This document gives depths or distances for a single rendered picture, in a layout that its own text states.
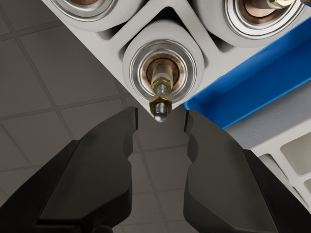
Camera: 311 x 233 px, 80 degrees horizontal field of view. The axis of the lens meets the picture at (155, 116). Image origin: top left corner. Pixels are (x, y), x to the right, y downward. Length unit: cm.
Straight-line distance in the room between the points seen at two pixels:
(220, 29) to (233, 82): 31
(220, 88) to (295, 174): 24
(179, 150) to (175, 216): 36
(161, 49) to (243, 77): 34
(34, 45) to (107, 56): 29
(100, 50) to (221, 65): 18
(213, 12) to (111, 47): 15
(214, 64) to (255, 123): 19
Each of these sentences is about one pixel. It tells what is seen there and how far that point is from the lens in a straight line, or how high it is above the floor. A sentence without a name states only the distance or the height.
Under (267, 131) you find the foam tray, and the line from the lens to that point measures 41.
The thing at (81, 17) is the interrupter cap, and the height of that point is 25.
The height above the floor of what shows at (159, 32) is 25.
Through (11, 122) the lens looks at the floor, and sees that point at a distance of 72.
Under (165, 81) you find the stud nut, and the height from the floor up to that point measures 29.
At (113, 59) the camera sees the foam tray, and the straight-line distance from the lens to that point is 30.
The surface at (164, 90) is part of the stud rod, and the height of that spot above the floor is 31.
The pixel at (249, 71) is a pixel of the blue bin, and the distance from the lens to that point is 52.
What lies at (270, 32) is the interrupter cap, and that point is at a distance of 23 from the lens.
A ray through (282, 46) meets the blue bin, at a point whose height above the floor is 0.
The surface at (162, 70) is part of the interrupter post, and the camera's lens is 20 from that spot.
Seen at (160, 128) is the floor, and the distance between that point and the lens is 55.
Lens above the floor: 46
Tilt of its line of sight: 59 degrees down
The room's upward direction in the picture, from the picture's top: 175 degrees counter-clockwise
